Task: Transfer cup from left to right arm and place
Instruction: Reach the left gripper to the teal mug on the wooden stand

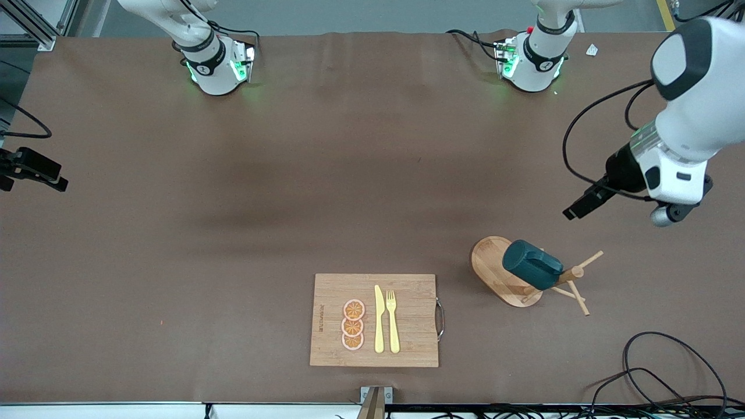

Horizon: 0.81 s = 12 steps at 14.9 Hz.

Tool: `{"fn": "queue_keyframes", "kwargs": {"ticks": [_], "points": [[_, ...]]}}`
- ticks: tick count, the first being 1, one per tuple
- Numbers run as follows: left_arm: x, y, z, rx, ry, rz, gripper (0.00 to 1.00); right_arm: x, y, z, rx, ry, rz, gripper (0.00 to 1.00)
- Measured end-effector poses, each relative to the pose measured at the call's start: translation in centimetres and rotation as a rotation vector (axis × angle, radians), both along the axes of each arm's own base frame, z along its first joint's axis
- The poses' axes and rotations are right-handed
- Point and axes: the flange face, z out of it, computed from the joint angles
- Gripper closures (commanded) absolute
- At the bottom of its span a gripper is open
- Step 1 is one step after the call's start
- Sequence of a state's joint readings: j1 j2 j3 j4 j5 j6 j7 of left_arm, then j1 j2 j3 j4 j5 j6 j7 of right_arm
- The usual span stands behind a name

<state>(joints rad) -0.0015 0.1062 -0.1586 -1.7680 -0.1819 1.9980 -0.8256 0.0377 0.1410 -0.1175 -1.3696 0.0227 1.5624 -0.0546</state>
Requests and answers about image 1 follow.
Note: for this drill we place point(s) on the yellow plastic fork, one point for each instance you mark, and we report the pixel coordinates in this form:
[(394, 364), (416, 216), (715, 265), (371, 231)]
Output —
[(393, 329)]

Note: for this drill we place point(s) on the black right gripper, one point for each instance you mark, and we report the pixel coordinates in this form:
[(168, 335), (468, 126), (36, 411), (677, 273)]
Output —
[(36, 167)]

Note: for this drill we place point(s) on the dark teal cup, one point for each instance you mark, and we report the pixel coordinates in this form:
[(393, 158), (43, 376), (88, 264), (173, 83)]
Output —
[(532, 266)]

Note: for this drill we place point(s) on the yellow plastic knife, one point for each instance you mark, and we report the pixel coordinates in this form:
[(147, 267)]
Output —
[(379, 326)]

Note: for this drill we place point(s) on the aluminium frame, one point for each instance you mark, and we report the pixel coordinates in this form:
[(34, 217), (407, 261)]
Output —
[(35, 26)]

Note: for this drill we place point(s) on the wooden mug tree stand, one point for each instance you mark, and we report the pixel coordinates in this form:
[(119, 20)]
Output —
[(495, 267)]

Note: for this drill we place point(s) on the brown table cloth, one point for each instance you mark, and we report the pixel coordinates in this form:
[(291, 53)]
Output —
[(349, 174)]

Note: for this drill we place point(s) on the orange slice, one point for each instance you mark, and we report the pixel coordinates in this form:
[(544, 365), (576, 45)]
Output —
[(354, 308), (353, 342), (352, 327)]

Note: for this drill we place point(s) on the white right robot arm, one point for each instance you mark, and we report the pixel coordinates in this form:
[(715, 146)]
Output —
[(209, 64)]

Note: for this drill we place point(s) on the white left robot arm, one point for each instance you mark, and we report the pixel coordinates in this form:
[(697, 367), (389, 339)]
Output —
[(692, 116)]

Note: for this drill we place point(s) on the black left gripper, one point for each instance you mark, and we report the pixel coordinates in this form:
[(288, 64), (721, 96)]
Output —
[(621, 170)]

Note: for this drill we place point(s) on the bamboo cutting board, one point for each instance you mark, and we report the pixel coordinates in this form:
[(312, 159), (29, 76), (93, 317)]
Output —
[(413, 326)]

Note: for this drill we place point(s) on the white paper scrap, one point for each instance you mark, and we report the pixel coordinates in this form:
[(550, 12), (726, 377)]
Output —
[(592, 50)]

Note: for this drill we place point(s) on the aluminium profile post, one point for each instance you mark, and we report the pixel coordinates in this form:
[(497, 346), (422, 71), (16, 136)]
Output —
[(375, 404)]

